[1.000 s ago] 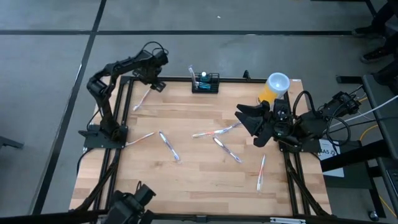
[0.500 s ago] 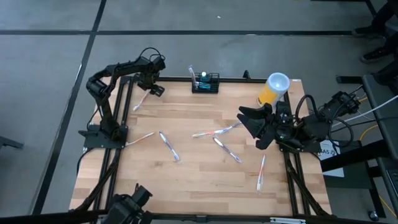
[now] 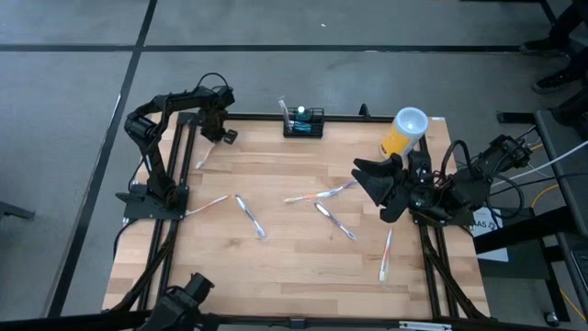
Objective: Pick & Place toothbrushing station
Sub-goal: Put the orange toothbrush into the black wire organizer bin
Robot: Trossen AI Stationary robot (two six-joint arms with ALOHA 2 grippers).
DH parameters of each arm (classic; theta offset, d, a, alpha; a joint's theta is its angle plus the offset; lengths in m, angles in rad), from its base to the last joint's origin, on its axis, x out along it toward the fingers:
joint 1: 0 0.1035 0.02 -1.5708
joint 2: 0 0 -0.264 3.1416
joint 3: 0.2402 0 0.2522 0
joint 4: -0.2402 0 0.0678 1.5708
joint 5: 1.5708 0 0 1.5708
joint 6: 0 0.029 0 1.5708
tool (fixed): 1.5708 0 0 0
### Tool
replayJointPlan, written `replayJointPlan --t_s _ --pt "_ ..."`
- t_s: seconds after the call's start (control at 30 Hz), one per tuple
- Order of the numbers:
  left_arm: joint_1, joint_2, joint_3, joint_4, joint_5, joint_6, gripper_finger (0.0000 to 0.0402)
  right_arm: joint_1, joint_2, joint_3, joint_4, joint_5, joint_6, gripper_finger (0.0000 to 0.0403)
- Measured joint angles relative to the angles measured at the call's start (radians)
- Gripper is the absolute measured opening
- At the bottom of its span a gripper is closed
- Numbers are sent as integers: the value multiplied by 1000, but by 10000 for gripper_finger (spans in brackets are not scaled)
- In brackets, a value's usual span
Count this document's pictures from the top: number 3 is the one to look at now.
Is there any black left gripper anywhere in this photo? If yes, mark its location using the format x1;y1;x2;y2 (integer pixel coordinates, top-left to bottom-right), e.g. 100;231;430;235
199;103;239;145

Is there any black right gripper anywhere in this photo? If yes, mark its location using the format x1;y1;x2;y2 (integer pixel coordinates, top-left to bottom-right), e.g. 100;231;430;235
350;150;436;224

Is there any yellow white wipes canister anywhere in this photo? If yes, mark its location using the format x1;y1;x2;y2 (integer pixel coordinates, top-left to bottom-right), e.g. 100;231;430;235
379;106;430;162

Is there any white paper label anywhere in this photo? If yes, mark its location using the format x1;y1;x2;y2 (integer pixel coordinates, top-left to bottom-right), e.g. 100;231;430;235
470;206;510;263

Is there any black side desk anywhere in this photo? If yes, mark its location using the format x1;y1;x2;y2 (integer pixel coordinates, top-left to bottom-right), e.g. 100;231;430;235
472;109;588;323

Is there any person's shoe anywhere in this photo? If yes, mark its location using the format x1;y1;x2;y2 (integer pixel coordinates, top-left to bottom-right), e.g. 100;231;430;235
518;38;571;59
531;68;578;96

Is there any black furniture leg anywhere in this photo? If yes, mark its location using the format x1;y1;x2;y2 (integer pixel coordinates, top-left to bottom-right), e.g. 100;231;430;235
0;200;36;222

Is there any person's leg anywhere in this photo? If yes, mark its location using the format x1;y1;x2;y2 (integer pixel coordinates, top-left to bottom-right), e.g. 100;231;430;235
546;0;588;46
567;43;588;78

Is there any black aluminium table frame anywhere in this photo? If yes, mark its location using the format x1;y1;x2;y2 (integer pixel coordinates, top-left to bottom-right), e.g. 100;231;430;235
101;103;492;331

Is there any black wire rack organizer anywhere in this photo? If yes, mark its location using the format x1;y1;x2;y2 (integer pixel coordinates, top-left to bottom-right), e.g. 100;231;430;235
282;107;325;139

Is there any silver aluminium bracket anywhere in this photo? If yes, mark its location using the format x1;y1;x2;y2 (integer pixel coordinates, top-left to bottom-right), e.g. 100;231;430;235
398;320;454;331

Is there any white cable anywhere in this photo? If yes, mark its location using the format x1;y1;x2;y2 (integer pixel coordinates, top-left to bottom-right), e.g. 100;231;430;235
504;140;588;183

